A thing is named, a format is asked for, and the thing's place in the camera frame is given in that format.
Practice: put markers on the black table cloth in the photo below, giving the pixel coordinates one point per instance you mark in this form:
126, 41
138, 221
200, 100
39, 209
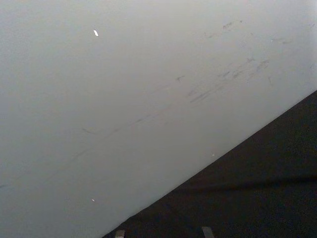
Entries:
247, 198

